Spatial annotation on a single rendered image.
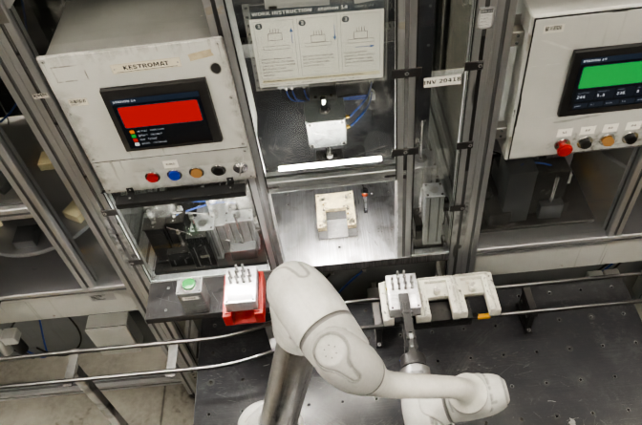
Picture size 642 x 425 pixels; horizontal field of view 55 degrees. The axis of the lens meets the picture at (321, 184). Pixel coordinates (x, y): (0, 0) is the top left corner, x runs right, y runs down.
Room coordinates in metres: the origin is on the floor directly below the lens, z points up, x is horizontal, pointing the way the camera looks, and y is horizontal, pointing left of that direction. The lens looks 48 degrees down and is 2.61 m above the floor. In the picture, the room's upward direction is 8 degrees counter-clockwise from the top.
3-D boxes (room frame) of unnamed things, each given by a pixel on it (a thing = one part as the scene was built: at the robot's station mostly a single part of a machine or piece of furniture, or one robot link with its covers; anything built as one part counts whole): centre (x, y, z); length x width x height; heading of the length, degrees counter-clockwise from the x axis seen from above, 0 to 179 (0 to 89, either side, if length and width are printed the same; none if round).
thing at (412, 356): (0.83, -0.20, 0.90); 0.09 x 0.07 x 0.08; 177
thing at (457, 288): (1.03, -0.32, 0.84); 0.36 x 0.14 x 0.10; 88
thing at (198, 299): (1.10, 0.44, 0.97); 0.08 x 0.08 x 0.12; 88
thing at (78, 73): (1.30, 0.38, 1.60); 0.42 x 0.29 x 0.46; 88
